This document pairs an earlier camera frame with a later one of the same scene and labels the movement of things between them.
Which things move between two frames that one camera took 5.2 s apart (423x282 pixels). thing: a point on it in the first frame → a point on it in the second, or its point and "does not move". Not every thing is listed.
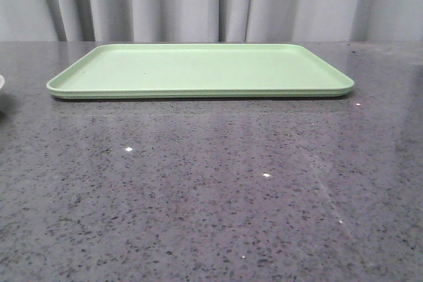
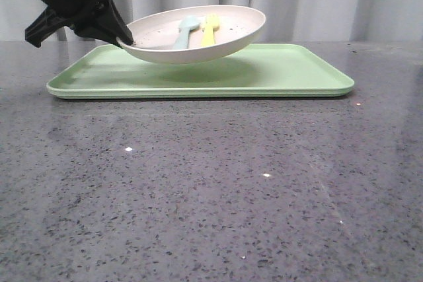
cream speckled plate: (2, 81) → (154, 34)
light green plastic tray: (199, 71) does not move
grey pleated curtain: (212, 3) does not move
